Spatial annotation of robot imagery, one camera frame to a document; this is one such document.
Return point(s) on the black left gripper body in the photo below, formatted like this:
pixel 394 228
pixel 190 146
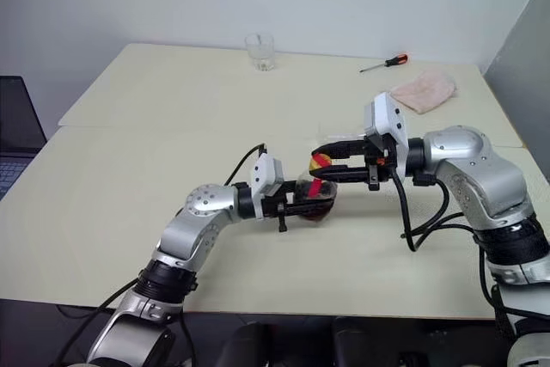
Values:
pixel 273 208

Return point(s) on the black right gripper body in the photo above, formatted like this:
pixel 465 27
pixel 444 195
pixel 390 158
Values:
pixel 380 156

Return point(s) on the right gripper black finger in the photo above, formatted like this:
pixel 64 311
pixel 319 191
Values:
pixel 348 148
pixel 348 175

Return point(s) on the clear bottle with dark drink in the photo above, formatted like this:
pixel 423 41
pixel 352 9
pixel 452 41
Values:
pixel 320 195

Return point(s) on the yellow cap with red tape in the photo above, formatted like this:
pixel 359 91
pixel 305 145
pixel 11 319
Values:
pixel 320 163

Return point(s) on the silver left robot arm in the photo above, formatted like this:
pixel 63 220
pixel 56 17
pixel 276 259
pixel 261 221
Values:
pixel 193 229

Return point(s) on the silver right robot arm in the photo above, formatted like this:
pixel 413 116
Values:
pixel 481 169

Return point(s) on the pink cloth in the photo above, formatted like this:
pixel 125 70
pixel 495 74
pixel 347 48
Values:
pixel 425 89

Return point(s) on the orange and black screwdriver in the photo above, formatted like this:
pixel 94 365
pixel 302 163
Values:
pixel 397 59

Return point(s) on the clear glass tumbler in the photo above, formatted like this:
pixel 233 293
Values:
pixel 260 51

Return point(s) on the grey partition panel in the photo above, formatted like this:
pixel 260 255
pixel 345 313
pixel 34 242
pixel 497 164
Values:
pixel 528 62

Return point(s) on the dark laptop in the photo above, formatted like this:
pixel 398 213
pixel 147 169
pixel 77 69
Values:
pixel 17 126

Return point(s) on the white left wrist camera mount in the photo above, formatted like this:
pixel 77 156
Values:
pixel 266 173

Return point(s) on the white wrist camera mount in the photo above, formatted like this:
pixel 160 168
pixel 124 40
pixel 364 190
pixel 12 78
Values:
pixel 266 173
pixel 386 118

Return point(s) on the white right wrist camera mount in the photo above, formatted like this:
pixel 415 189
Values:
pixel 386 118

